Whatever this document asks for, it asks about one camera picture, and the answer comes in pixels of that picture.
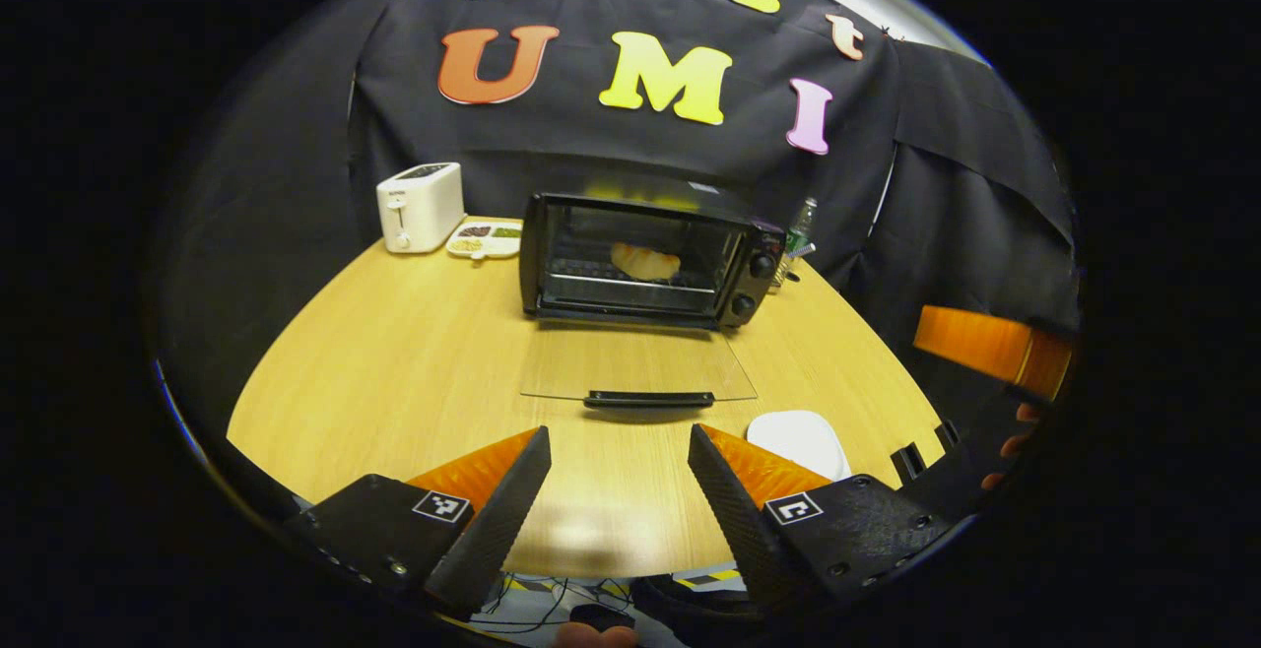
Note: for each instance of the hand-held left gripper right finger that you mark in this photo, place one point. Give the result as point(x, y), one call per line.
point(734, 520)

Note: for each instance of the black table edge clamp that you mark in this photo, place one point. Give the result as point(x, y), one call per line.
point(908, 463)
point(948, 433)

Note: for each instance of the clear plastic water bottle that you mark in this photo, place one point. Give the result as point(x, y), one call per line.
point(802, 220)

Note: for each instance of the black electric oven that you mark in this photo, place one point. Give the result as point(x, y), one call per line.
point(640, 234)

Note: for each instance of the white divided snack tray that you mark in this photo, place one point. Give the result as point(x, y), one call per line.
point(485, 239)

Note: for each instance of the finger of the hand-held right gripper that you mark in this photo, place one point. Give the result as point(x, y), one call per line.
point(985, 343)

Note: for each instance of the yellow black floor tape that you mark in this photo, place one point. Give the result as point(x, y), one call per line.
point(709, 579)

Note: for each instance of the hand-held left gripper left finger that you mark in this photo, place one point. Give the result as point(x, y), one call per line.
point(493, 520)

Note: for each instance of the golden croissant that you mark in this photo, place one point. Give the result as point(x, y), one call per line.
point(645, 262)

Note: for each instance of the white square plate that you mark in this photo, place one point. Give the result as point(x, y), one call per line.
point(803, 441)

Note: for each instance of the metal mesh holder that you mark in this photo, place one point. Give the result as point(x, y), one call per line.
point(788, 269)

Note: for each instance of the white toaster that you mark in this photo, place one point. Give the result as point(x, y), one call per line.
point(419, 205)

